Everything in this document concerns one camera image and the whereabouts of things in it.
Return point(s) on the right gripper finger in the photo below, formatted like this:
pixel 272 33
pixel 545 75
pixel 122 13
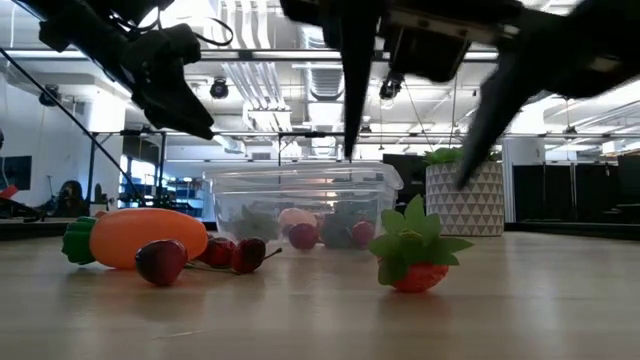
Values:
pixel 360 75
pixel 500 100

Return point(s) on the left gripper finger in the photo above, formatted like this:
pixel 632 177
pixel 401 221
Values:
pixel 185 115

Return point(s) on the clear plastic tupperware container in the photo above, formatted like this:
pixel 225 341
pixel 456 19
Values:
pixel 280 185

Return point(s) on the orange toy carrot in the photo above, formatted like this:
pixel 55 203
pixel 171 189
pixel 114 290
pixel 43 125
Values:
pixel 140 235

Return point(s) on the small pink toy fruit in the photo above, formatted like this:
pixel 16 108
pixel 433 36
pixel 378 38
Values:
pixel 101 214

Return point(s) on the red toy cherry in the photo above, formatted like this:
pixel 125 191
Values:
pixel 363 233
pixel 302 236
pixel 161 262
pixel 248 255
pixel 220 252

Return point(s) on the pink toy peach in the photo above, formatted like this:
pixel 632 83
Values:
pixel 296 218

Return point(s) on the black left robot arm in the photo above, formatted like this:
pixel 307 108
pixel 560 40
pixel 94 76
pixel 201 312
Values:
pixel 90 30

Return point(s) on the black ceiling spotlight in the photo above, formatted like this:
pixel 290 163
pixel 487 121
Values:
pixel 49 95
pixel 219 89
pixel 391 89

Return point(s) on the long linear ceiling light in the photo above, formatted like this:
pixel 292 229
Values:
pixel 300 54

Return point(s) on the black cabinet row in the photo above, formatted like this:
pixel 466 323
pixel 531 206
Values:
pixel 550 190

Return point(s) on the succulent in white patterned pot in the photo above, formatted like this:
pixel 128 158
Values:
pixel 465 205

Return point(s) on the person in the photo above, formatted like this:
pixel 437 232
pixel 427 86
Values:
pixel 70 200

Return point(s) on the silver ventilation duct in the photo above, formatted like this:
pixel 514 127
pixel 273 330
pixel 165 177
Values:
pixel 325 80

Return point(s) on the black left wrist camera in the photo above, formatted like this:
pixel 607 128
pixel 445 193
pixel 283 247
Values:
pixel 175 45

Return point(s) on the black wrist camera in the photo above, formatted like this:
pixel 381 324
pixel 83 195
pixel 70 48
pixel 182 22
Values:
pixel 175 45
pixel 430 55

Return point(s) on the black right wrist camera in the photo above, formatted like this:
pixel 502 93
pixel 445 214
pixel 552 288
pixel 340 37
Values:
pixel 430 55

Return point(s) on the dark wall monitor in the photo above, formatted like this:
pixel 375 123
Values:
pixel 15 172

